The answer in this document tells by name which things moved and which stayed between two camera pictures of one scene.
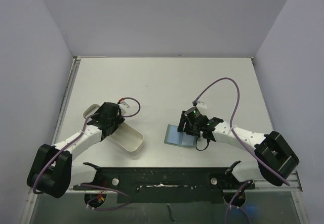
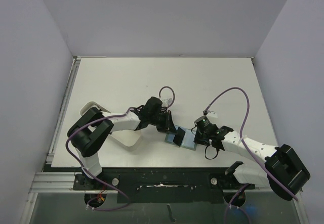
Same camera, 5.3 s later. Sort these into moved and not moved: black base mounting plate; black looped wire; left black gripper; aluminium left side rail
Moved: black looped wire; left black gripper
Not moved: aluminium left side rail; black base mounting plate
